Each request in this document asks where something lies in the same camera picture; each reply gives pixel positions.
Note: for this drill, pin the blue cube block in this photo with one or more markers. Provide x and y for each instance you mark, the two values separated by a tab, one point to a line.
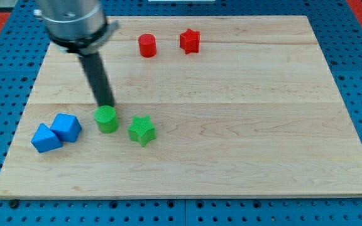
66	127

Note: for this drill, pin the blue wedge block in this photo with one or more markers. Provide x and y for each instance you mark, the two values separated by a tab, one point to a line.
45	139

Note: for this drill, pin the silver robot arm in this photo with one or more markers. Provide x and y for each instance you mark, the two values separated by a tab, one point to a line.
80	27

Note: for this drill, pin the green cylinder block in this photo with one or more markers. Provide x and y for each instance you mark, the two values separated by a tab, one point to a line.
106	119

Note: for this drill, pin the green star block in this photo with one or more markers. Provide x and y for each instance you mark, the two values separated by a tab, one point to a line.
142	130

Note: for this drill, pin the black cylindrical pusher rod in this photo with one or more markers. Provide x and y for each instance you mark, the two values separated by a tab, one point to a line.
95	73

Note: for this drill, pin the red star block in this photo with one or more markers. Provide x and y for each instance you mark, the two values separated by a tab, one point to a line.
190	41

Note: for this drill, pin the red cylinder block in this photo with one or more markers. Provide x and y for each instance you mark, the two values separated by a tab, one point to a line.
147	45

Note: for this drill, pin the wooden board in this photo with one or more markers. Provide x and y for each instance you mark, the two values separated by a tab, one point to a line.
256	113

